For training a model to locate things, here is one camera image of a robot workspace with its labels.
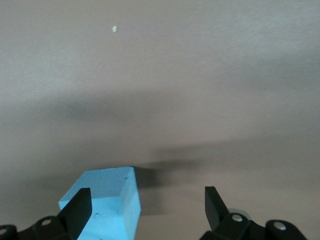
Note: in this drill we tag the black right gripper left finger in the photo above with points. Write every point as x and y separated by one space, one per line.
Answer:
76 213

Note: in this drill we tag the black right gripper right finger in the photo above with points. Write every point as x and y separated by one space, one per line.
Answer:
214 208

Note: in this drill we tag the light blue foam block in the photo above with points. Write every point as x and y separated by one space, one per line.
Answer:
107 182

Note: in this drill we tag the small pale yellow crumb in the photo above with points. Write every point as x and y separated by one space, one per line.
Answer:
114 29

